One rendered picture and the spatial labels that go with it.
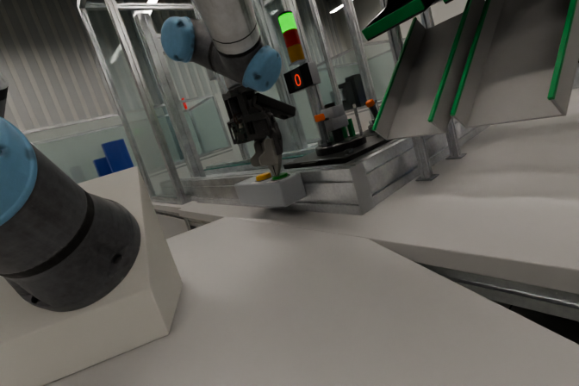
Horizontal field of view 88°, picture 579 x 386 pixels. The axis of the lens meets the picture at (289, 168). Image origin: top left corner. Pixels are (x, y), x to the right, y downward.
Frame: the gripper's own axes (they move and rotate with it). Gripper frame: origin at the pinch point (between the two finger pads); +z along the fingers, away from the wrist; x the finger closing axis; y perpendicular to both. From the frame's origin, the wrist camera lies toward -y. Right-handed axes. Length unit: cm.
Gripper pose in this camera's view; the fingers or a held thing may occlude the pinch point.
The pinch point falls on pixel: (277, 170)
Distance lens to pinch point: 70.9
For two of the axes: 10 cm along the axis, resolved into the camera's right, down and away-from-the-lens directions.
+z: 2.8, 9.5, 1.5
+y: -7.3, 3.2, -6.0
